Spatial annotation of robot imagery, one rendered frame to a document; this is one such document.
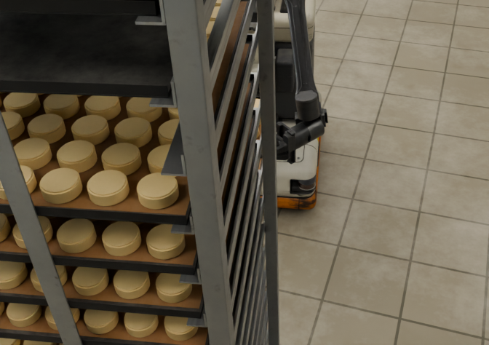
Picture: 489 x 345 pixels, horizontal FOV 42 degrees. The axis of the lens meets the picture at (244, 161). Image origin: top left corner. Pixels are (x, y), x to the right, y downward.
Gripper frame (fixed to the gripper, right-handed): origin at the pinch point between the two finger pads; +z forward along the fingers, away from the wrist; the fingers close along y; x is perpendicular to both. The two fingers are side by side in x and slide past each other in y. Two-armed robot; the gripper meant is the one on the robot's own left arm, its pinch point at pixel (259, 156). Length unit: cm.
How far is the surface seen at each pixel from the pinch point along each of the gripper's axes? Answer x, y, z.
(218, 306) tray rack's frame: -55, -36, 49
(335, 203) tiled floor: 49, 101, -78
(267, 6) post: -11.6, -47.1, 5.2
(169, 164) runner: -51, -58, 50
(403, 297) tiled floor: -7, 101, -62
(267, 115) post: -11.2, -21.8, 5.8
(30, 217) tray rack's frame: -38, -49, 64
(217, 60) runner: -38, -60, 35
